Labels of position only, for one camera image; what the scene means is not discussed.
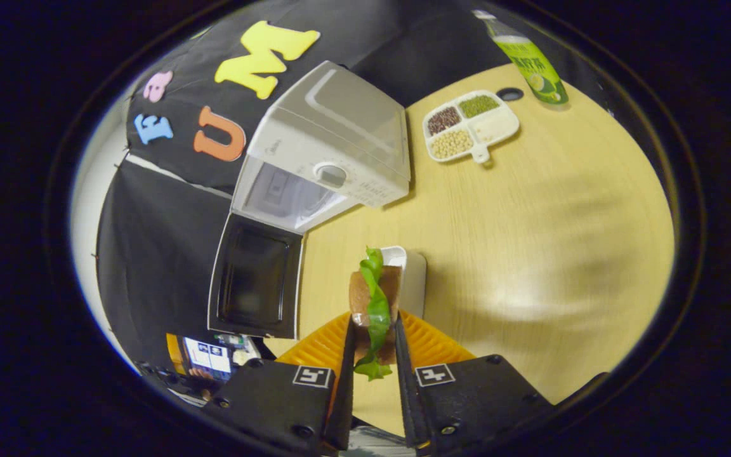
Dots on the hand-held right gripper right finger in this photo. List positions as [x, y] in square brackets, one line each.
[407, 406]

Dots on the green drink bottle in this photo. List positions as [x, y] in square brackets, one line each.
[530, 63]

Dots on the black backdrop cloth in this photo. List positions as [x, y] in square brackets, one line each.
[169, 254]

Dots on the white divided plate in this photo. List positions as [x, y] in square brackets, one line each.
[495, 143]

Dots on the white rectangular tray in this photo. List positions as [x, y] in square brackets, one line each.
[413, 285]

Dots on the white microwave oven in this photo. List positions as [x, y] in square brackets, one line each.
[340, 127]

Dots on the brown bread lettuce sandwich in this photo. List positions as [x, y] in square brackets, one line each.
[362, 298]

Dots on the heap of red beans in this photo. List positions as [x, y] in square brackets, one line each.
[443, 119]

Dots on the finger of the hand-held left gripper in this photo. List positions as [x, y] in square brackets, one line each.
[175, 353]

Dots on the heap of green beans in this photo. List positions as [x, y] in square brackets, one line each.
[478, 105]

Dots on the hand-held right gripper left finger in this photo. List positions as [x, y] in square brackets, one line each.
[342, 412]

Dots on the heap of yellow soybeans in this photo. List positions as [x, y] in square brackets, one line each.
[451, 143]

